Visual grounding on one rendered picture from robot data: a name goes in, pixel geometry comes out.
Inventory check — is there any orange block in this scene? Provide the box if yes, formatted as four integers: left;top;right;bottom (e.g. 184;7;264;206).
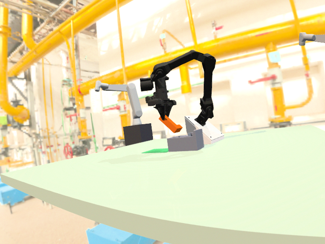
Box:
159;115;183;133

